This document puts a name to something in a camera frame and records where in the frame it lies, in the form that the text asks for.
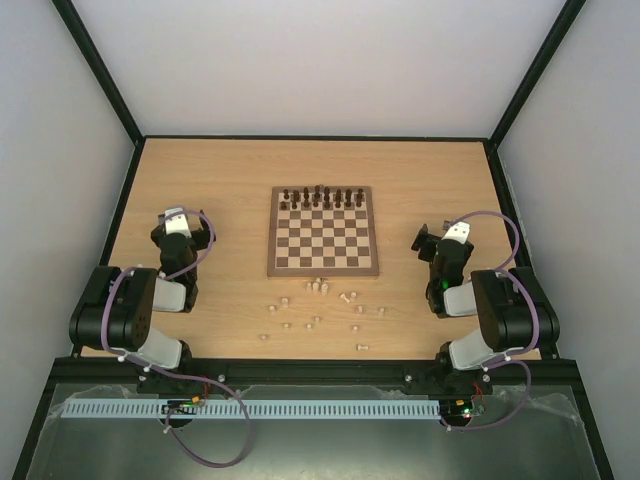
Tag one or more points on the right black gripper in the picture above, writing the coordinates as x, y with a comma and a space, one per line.
426, 244

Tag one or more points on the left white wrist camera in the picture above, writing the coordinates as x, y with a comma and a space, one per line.
174, 220

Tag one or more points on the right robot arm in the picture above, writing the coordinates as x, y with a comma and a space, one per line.
514, 314

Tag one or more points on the black aluminium rail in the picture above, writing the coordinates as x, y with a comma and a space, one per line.
421, 377

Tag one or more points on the black frame post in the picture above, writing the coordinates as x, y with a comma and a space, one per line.
82, 38
551, 43

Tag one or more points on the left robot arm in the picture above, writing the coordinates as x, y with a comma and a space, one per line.
114, 312

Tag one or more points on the black frame post right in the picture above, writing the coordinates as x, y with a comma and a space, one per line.
551, 43

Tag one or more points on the light blue cable duct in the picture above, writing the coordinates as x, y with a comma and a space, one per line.
255, 409

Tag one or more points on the dark chess pieces row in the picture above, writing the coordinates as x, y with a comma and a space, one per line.
321, 197

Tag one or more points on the black frame post left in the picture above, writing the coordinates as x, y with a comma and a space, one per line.
82, 38

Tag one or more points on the wooden chessboard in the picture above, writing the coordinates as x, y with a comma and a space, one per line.
329, 243

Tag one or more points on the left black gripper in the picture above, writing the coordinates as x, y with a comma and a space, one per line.
204, 241

